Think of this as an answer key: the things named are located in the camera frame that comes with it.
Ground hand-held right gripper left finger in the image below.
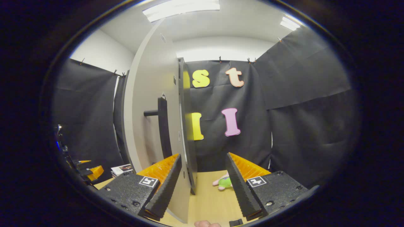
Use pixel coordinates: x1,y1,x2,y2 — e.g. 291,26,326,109
98,153,183,221

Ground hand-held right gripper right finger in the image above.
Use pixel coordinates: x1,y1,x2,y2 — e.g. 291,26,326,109
226,152,309,221

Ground black door handle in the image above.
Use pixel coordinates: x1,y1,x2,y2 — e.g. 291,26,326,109
144,96,173,159

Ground beige cabinet door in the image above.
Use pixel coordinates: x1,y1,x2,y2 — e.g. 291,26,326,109
123,19,198,224

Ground pink and green plush toy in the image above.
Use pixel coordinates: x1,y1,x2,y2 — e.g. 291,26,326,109
212,172,234,191

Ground stack of books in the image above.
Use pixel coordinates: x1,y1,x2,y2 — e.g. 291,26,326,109
110,163,134,178

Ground black backdrop cloth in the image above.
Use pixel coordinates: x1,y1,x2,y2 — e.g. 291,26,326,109
50,27,362,189

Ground small ceiling light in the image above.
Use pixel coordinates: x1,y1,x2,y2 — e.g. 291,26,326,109
280,16,303,31

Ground long ceiling light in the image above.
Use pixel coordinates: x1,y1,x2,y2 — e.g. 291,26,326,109
142,0,220,22

